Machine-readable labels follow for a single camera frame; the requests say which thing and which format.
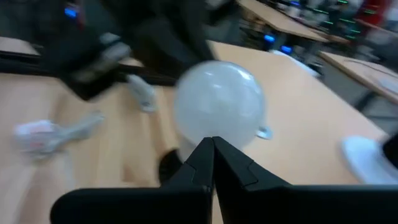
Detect small blue-white round object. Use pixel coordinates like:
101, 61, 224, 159
256, 124, 274, 140

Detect clear lamp cord bundle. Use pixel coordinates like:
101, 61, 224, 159
12, 110, 106, 157

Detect wooden background table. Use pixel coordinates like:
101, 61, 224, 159
319, 50, 398, 104
237, 0, 330, 44

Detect white cylindrical device round base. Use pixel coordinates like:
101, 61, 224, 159
340, 133, 398, 185

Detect black aluminium rig frame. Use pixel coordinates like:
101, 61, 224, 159
0, 49, 177, 88

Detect white stapler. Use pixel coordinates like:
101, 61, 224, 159
125, 73, 157, 113

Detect orange wooden desk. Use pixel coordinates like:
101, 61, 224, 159
205, 39, 388, 186

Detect red storage rack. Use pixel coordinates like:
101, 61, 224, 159
356, 0, 391, 23

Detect white globe light bulb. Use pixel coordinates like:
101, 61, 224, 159
173, 59, 269, 163

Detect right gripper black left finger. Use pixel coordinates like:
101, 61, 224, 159
49, 136, 216, 224

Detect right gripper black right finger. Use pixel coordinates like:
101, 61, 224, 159
212, 136, 398, 224

